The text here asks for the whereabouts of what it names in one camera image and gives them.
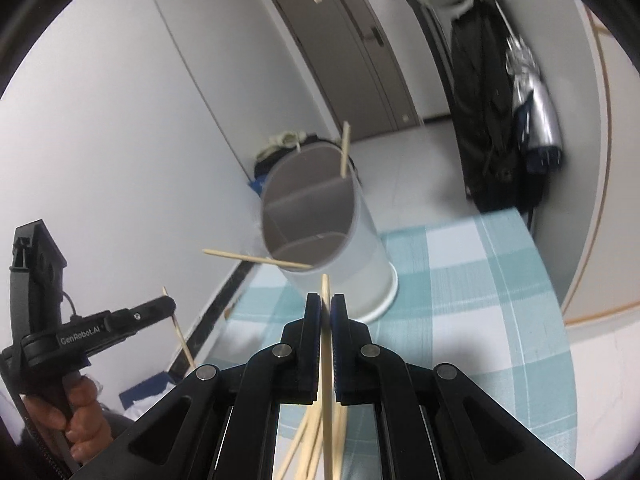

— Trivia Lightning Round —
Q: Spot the black bag on floor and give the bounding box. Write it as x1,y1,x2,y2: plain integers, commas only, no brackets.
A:
252,132,356,186

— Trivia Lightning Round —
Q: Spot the white cylindrical utensil holder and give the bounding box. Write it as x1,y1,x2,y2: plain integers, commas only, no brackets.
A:
260,141,399,323

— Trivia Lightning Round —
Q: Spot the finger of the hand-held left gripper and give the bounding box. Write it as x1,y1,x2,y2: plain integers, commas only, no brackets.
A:
107,296,177,338

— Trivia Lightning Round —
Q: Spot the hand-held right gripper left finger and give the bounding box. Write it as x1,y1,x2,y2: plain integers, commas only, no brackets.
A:
75,292,323,480

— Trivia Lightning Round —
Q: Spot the grey door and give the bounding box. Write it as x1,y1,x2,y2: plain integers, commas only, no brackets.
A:
267,0,418,142

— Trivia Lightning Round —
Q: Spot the beige cloth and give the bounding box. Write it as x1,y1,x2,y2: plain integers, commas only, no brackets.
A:
257,131,307,161

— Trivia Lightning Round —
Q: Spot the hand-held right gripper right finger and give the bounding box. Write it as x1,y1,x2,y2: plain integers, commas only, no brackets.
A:
331,293,571,480

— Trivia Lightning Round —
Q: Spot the white wardrobe with gold trim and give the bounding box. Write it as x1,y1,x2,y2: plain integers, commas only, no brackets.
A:
560,5,640,341

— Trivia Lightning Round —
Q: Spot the black hanging coat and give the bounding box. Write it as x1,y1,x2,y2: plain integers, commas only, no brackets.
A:
447,0,543,213

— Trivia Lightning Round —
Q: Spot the person's left hand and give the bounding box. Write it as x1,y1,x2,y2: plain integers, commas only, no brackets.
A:
22,376,113,463

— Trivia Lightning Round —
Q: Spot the blue floor tape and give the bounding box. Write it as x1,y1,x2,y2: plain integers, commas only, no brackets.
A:
120,370,176,408

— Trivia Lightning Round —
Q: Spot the silver folded umbrella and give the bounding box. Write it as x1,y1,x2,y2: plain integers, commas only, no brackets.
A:
505,35,566,176

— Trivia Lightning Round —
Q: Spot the teal checkered tablecloth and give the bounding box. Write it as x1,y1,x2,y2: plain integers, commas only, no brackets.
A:
200,208,576,480

